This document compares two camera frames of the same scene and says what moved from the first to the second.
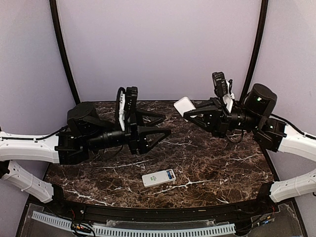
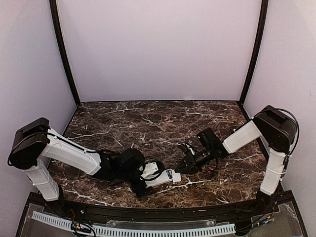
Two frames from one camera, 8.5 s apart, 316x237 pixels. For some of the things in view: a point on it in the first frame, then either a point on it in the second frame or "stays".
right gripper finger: [208, 117] → [186, 166]
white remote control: [158, 177] stays
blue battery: [169, 175] stays
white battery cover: [184, 105] → [176, 177]
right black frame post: [257, 49] stays
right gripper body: [225, 119] → [201, 160]
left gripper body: [132, 125] → [137, 189]
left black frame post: [56, 24] stays
